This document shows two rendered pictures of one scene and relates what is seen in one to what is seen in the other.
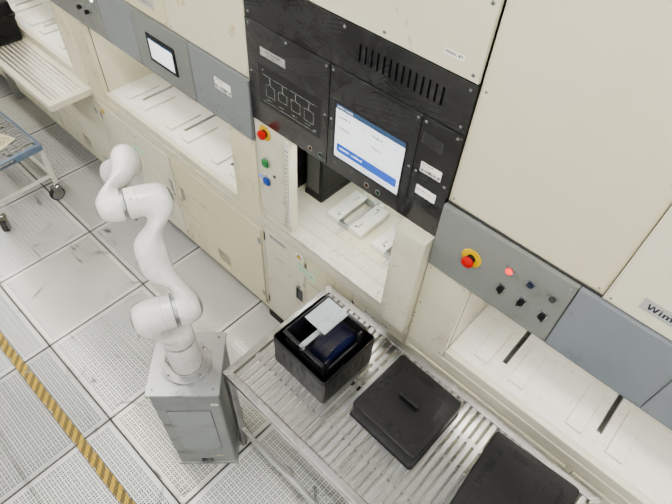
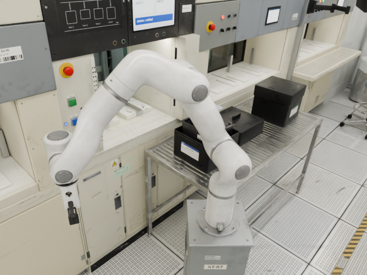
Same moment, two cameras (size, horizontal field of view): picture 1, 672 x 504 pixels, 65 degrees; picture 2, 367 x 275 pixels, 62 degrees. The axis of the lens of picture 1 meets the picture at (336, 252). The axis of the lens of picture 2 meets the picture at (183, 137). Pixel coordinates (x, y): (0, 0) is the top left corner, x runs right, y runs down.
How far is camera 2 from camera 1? 210 cm
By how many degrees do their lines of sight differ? 65
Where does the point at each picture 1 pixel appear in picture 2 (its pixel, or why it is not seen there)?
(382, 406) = (240, 124)
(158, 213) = not seen: hidden behind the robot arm
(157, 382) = (239, 237)
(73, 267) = not seen: outside the picture
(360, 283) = (157, 125)
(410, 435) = (253, 119)
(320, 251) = (126, 138)
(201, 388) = (238, 209)
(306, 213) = not seen: hidden behind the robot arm
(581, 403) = (225, 82)
